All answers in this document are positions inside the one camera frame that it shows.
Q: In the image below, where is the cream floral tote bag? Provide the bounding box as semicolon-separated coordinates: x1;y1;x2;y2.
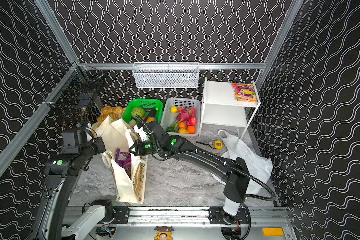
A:
94;117;147;204

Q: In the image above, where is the purple Fox's candy bag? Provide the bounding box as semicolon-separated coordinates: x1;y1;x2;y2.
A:
115;149;132;178

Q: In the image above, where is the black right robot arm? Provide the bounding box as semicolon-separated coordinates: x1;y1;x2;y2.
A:
129;115;276;217

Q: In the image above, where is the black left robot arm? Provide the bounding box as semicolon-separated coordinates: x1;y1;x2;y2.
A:
28;128;106;240

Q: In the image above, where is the white plastic grocery bag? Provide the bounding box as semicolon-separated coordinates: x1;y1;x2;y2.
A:
218;130;273;184

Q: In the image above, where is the yellow mango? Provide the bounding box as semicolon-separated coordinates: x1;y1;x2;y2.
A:
146;117;156;123

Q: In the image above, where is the dark green avocado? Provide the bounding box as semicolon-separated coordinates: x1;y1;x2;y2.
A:
166;127;175;133

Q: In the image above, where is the purple eggplant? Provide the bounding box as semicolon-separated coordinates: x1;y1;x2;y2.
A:
147;109;157;118

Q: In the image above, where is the braided bread middle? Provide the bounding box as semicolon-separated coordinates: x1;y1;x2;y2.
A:
98;106;126;122

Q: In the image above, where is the green cabbage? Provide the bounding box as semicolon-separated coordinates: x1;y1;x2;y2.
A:
131;107;146;119

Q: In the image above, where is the green plastic basket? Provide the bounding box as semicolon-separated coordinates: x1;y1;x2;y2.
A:
122;99;164;123

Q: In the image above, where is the yellow lemon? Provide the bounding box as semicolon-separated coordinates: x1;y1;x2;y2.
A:
171;106;179;114

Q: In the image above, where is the orange fruit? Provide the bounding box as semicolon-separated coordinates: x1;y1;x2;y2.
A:
187;126;196;134

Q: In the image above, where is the pink dragon fruit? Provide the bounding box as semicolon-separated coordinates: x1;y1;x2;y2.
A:
173;107;196;128

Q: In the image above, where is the red apple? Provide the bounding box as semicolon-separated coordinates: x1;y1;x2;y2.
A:
187;117;198;126

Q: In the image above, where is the yellow tape measure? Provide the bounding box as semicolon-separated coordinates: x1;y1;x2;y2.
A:
214;141;223;150

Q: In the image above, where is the white two-tier shelf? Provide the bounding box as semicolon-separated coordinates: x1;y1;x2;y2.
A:
200;78;261;138

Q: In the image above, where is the small toy figure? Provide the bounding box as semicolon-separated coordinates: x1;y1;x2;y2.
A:
154;226;174;240

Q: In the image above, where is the orange candy bag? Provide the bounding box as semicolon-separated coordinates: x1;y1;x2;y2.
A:
232;83;258;103

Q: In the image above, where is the yellow block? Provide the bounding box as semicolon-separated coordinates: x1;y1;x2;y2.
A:
262;228;285;237

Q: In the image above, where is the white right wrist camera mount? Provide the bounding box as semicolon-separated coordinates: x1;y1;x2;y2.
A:
134;125;149;142

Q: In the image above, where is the black wire rack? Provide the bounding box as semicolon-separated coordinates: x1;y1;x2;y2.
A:
47;66;105;124

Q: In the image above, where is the white wire wall basket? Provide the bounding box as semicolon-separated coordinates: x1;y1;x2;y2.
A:
133;62;200;89

